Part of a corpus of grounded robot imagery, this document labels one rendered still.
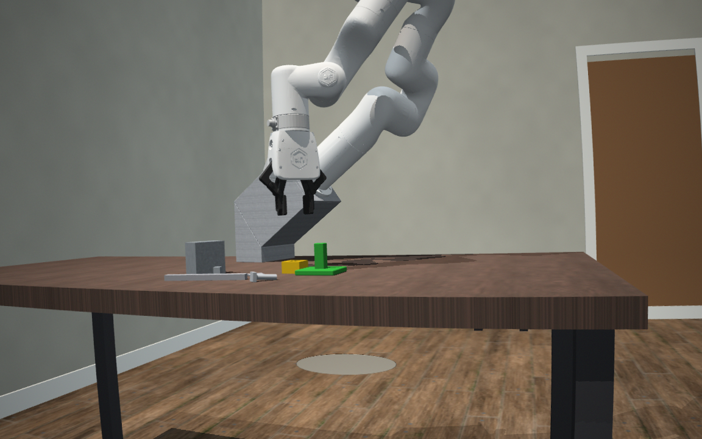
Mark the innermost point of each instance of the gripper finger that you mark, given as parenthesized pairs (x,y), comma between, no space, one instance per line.
(277,190)
(310,189)

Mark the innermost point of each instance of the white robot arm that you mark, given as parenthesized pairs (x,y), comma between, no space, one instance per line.
(382,108)

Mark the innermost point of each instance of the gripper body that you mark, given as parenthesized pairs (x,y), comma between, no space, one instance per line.
(294,155)

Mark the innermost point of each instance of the grey flat bar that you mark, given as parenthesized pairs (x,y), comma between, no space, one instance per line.
(178,277)

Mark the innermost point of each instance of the yellow square nut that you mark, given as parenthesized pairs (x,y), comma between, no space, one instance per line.
(289,267)

